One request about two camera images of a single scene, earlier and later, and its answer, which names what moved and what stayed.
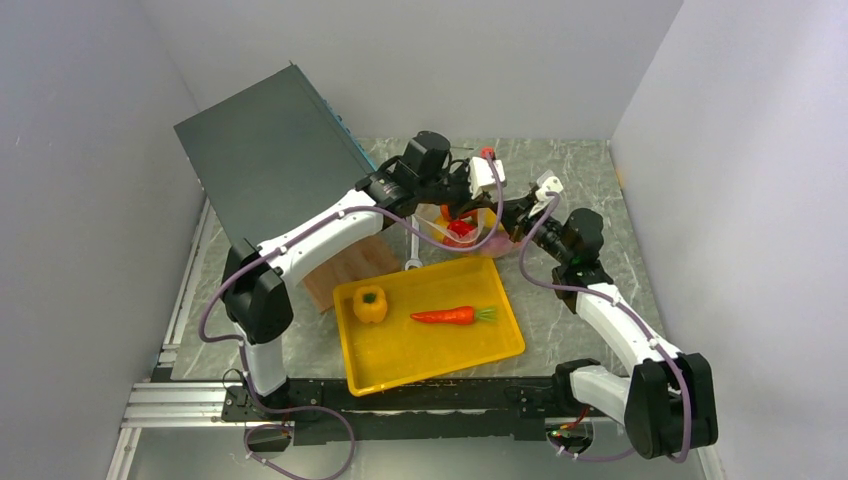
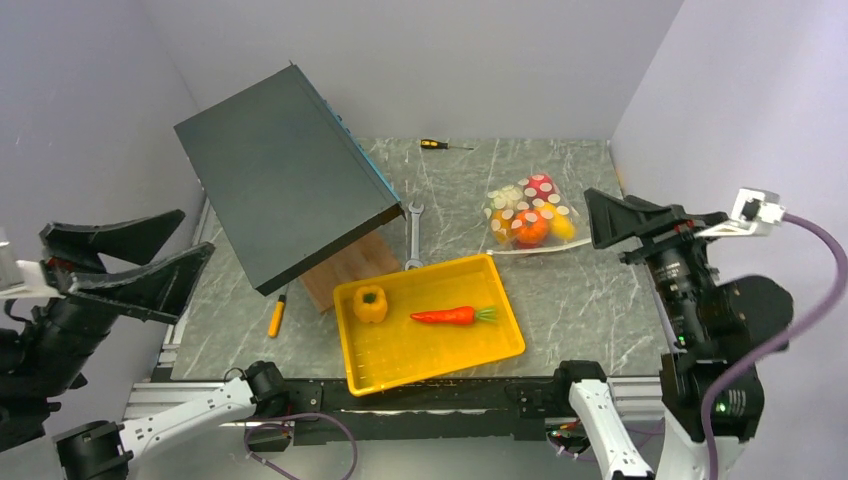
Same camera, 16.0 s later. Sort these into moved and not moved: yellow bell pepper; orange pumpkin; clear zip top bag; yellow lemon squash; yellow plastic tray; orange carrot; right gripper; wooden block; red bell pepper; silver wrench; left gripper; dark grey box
Moved: red bell pepper; right gripper; orange pumpkin; left gripper; clear zip top bag; yellow lemon squash
Not moved: orange carrot; silver wrench; wooden block; dark grey box; yellow plastic tray; yellow bell pepper
